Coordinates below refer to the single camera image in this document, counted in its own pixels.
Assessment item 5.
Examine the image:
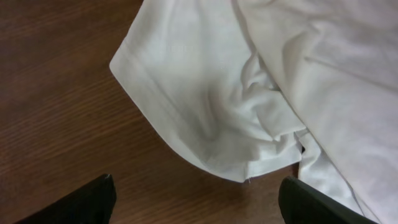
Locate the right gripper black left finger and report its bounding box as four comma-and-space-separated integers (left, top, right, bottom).
16, 174, 117, 224

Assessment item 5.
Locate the white t-shirt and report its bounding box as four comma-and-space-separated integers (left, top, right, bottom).
109, 0, 397, 223

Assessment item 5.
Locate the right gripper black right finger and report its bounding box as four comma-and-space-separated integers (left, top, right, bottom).
278, 177, 376, 224

